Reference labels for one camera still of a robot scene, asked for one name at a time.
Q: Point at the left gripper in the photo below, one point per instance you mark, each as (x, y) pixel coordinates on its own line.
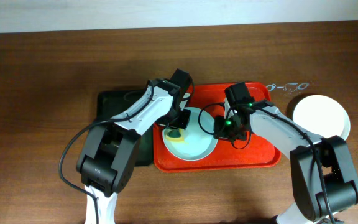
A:
(179, 121)

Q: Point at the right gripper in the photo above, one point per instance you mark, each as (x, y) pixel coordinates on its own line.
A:
(219, 134)

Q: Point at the green yellow sponge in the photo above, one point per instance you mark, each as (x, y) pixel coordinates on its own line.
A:
(174, 135)

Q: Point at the red plastic tray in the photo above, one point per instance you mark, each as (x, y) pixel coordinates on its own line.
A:
(258, 153)

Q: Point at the light blue plate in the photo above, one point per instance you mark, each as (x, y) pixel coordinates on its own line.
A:
(197, 144)

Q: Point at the black plastic tray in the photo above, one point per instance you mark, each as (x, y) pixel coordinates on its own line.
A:
(111, 103)

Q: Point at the white plate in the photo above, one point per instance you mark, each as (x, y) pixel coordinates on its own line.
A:
(322, 115)

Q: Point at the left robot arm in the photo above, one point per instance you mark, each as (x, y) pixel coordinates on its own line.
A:
(111, 147)

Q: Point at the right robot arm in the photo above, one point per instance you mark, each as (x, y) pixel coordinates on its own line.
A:
(324, 179)

